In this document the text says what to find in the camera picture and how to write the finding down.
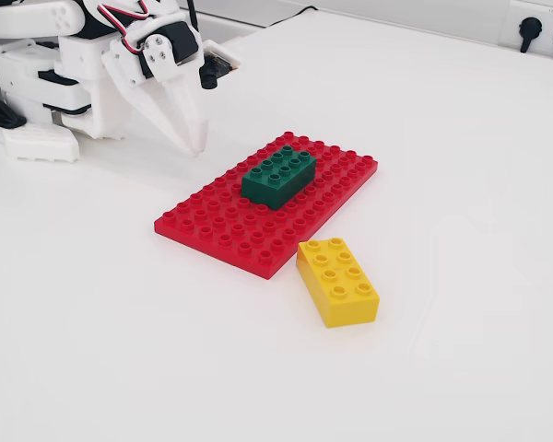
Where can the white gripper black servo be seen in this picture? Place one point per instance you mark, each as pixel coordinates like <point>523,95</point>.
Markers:
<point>158,56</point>

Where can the yellow lego brick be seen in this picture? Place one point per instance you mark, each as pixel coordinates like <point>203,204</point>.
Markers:
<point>336,271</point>

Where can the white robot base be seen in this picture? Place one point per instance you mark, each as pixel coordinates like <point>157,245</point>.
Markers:
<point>32,143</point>

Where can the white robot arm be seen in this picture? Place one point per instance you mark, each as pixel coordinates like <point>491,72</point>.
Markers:
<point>87,92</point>

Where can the red lego baseplate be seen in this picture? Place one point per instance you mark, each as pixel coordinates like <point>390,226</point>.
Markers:
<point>212,230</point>

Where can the green lego brick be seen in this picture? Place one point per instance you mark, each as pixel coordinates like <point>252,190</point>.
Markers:
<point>276,193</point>

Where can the black power plug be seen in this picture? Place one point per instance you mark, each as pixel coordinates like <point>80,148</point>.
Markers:
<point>530,30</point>

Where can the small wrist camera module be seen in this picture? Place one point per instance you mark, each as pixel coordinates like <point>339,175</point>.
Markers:
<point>219,62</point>

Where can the white wall socket strip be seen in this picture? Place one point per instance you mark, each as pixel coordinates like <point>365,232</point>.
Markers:
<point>511,27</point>

